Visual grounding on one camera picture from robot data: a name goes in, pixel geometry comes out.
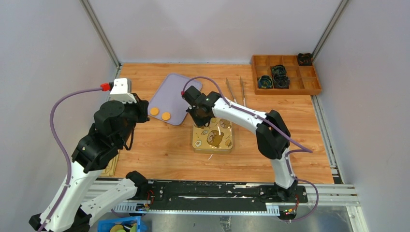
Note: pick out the wooden compartment organizer box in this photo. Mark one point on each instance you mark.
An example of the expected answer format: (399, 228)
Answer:
(304, 80)

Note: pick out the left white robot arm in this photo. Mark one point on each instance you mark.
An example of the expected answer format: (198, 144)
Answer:
(71, 213)

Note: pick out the blue plastic bin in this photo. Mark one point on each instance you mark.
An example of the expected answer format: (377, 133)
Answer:
(126, 224)

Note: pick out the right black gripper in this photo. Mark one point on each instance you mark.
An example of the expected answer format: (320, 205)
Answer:
(199, 123)

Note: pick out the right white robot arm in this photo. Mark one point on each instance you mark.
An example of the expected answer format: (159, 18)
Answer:
(272, 135)

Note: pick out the silver square tin lid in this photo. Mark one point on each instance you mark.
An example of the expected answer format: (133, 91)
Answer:
(216, 138)

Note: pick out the metal kitchen tongs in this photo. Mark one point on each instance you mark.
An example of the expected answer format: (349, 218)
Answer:
(237, 96)

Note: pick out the round yellow cookie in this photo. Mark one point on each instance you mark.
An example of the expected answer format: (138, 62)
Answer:
(166, 116)
(154, 111)

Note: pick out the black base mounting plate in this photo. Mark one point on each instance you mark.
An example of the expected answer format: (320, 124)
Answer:
(217, 196)

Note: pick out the dark rolled sock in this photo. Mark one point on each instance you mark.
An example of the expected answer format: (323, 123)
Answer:
(278, 70)
(265, 82)
(281, 82)
(304, 59)

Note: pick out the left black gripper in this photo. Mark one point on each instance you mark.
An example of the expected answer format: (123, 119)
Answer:
(142, 105)

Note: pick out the folded yellow cloth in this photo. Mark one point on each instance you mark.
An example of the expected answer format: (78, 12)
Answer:
(110, 169)

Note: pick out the lavender plastic tray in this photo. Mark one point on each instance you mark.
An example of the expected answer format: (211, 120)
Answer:
(168, 98)

